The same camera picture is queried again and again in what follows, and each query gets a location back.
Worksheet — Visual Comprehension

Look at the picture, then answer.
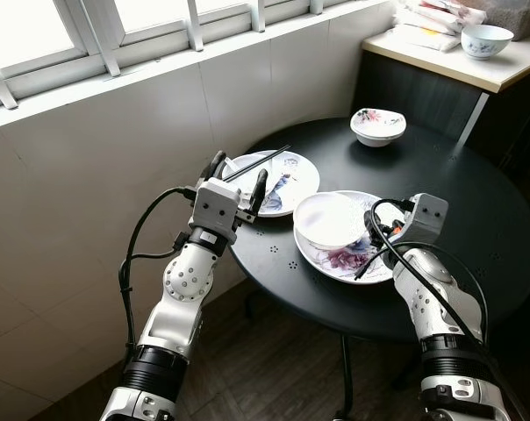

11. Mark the black chopstick silver tip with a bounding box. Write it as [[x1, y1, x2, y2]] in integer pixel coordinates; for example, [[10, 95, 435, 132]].
[[223, 145, 293, 182], [223, 146, 291, 183]]

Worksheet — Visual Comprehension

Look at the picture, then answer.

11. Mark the blue floral white plate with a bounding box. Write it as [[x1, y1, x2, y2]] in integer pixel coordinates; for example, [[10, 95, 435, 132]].
[[221, 151, 320, 218]]

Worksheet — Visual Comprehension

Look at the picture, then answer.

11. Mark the plain white bowl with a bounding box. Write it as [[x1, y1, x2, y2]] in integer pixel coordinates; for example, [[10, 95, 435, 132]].
[[293, 193, 376, 252]]

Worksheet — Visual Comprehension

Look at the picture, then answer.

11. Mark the large purple floral plate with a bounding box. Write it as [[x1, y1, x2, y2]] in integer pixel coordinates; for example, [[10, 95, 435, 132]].
[[293, 189, 398, 285]]

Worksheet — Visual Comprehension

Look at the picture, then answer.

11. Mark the black round metal table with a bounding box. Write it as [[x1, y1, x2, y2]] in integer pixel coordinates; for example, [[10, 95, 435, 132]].
[[228, 117, 530, 421]]

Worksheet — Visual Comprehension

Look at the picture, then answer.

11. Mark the small pink floral bowl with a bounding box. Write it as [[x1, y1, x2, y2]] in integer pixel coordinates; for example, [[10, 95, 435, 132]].
[[350, 108, 407, 148]]

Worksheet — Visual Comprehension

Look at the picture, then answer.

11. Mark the dark cabinet with beige top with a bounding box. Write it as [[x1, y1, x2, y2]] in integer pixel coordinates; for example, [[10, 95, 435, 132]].
[[351, 31, 530, 172]]

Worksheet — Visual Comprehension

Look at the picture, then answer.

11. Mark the white barred window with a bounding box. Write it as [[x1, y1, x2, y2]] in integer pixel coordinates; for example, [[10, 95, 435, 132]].
[[0, 0, 398, 111]]

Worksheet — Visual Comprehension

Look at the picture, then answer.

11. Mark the white pink plastic packet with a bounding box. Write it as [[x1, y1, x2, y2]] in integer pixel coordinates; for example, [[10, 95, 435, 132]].
[[386, 0, 490, 52]]

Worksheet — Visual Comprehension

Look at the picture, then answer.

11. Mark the white bowl with blue pattern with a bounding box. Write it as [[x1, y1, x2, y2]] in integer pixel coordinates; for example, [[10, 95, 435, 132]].
[[461, 24, 515, 60]]

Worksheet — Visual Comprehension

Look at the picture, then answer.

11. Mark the grey bag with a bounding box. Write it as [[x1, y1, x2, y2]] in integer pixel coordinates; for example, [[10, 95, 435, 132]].
[[480, 0, 530, 40]]

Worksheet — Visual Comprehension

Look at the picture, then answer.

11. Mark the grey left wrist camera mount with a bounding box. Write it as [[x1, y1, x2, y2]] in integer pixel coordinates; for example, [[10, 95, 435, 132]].
[[191, 178, 241, 233]]

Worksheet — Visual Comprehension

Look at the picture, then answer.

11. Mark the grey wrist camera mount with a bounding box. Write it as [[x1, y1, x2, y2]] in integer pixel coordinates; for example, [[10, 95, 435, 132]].
[[191, 178, 241, 233], [408, 194, 450, 248]]

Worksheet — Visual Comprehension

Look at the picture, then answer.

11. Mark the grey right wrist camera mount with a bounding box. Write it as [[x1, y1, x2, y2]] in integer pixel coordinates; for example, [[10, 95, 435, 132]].
[[408, 194, 450, 248]]

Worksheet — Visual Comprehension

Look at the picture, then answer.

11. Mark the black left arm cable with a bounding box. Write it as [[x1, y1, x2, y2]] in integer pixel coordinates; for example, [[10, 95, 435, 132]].
[[118, 186, 197, 369]]

